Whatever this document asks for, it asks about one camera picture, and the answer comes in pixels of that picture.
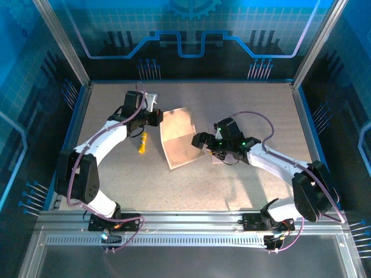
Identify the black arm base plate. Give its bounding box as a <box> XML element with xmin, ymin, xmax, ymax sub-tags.
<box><xmin>88</xmin><ymin>213</ymin><xmax>142</xmax><ymax>232</ymax></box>
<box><xmin>242</xmin><ymin>213</ymin><xmax>296</xmax><ymax>232</ymax></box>

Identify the grey metal panel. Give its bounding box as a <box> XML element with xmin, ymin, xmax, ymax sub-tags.
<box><xmin>17</xmin><ymin>226</ymin><xmax>368</xmax><ymax>278</ymax></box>

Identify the purple cable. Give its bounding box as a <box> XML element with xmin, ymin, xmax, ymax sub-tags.
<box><xmin>66</xmin><ymin>82</ymin><xmax>146</xmax><ymax>254</ymax></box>
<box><xmin>230</xmin><ymin>111</ymin><xmax>347</xmax><ymax>255</ymax></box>

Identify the beige printed letter sheet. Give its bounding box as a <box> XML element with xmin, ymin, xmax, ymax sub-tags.
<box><xmin>159</xmin><ymin>106</ymin><xmax>207</xmax><ymax>171</ymax></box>

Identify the slotted grey cable duct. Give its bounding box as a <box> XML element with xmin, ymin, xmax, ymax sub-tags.
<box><xmin>45</xmin><ymin>236</ymin><xmax>269</xmax><ymax>247</ymax></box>

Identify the aluminium frame post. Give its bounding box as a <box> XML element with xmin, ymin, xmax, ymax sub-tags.
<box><xmin>292</xmin><ymin>0</ymin><xmax>351</xmax><ymax>88</ymax></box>
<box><xmin>31</xmin><ymin>0</ymin><xmax>91</xmax><ymax>87</ymax></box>

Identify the aluminium table side rail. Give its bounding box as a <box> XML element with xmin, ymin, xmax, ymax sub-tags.
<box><xmin>290</xmin><ymin>82</ymin><xmax>332</xmax><ymax>211</ymax></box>
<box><xmin>53</xmin><ymin>82</ymin><xmax>94</xmax><ymax>211</ymax></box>

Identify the yellow glue stick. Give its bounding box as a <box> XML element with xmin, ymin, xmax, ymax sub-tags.
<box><xmin>138</xmin><ymin>131</ymin><xmax>148</xmax><ymax>155</ymax></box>

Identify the small black connector box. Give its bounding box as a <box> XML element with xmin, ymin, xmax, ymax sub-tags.
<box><xmin>100</xmin><ymin>231</ymin><xmax>123</xmax><ymax>250</ymax></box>
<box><xmin>263</xmin><ymin>233</ymin><xmax>285</xmax><ymax>251</ymax></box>

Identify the aluminium mounting rail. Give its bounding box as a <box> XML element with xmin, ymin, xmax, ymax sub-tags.
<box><xmin>36</xmin><ymin>210</ymin><xmax>350</xmax><ymax>232</ymax></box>

